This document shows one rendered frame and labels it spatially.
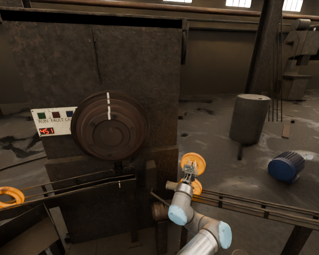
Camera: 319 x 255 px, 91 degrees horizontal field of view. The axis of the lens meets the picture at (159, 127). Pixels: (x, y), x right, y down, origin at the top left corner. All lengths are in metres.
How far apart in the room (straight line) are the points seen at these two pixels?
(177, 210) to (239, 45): 8.41
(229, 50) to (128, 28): 7.63
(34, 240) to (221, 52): 8.16
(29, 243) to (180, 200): 0.86
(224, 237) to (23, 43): 1.34
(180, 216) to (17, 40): 1.20
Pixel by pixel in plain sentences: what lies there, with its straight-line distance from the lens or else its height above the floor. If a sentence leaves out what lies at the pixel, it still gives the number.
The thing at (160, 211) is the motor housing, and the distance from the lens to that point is 1.28.
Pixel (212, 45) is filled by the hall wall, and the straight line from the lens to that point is 8.08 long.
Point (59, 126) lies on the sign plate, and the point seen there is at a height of 1.12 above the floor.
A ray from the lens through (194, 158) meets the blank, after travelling 1.00.
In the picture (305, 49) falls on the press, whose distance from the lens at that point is 8.35.
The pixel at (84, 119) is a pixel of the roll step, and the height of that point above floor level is 1.21.
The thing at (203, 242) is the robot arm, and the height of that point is 0.87.
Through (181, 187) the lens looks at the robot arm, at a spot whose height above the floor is 0.92.
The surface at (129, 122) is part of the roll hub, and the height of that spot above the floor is 1.19.
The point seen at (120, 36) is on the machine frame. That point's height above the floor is 1.65.
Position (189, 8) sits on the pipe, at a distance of 6.96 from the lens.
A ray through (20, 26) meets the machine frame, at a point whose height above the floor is 1.68.
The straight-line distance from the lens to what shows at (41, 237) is 1.25.
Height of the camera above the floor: 1.51
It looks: 23 degrees down
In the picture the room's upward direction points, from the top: straight up
